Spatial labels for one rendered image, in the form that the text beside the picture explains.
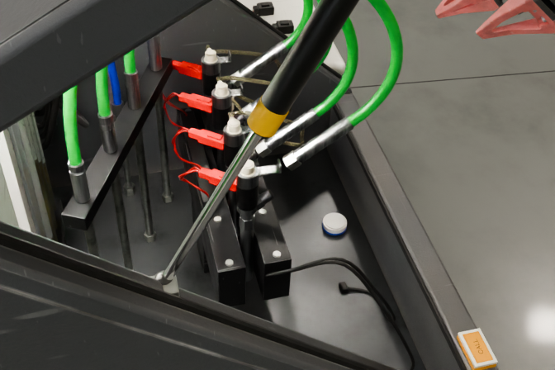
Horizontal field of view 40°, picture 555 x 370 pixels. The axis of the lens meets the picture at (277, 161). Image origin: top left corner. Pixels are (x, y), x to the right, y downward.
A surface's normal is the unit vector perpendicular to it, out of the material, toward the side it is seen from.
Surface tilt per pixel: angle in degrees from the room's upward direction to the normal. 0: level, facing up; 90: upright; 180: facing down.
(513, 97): 0
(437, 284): 0
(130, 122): 0
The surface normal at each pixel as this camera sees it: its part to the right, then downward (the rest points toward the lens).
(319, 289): 0.04, -0.73
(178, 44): 0.25, 0.67
